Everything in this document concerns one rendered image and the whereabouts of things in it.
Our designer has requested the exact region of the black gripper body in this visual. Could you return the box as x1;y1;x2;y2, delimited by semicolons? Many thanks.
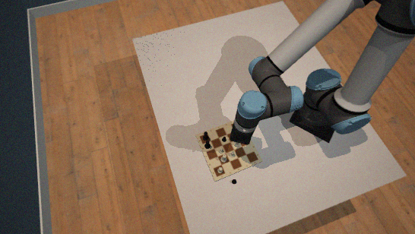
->
230;117;257;144

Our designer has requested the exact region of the white chess king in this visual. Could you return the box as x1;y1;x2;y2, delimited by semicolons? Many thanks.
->
220;154;227;163

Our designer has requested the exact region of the small chessboard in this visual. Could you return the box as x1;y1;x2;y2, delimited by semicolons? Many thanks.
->
195;120;263;182

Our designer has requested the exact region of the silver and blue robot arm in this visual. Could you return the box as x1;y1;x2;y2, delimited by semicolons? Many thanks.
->
236;0;415;134

